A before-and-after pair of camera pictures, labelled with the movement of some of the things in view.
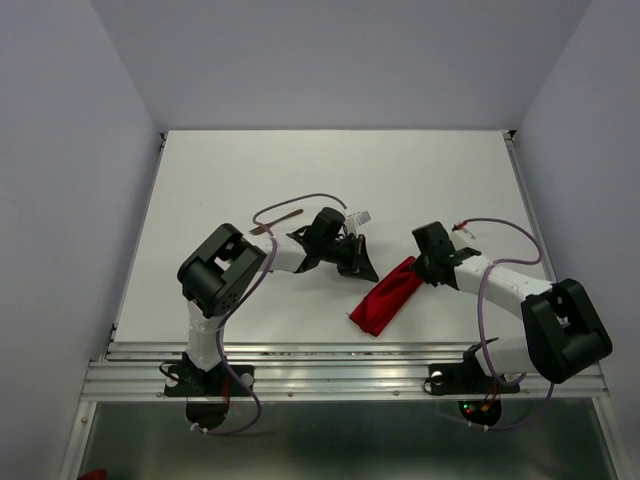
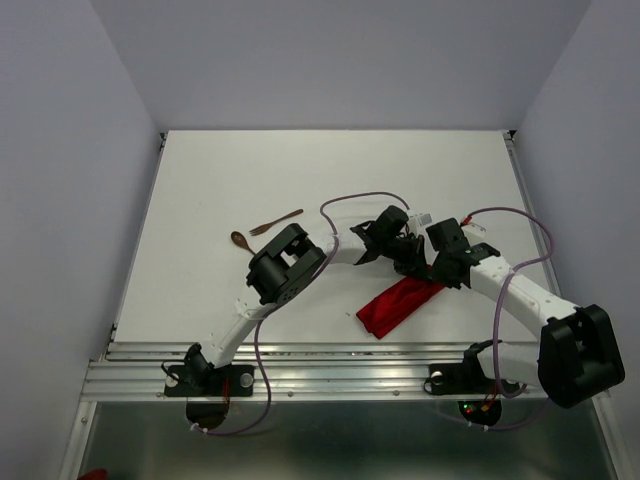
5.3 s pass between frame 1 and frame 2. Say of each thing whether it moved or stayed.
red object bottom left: stayed
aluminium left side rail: stayed
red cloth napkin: moved
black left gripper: moved
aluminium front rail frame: stayed
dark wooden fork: stayed
